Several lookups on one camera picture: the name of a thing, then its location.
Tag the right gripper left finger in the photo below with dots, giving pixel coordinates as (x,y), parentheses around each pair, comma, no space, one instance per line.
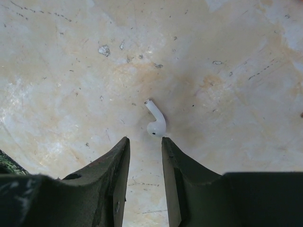
(98,190)

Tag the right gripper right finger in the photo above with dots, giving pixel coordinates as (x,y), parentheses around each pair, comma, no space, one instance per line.
(192,190)

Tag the white earbud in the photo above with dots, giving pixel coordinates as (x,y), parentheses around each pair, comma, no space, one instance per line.
(158,127)

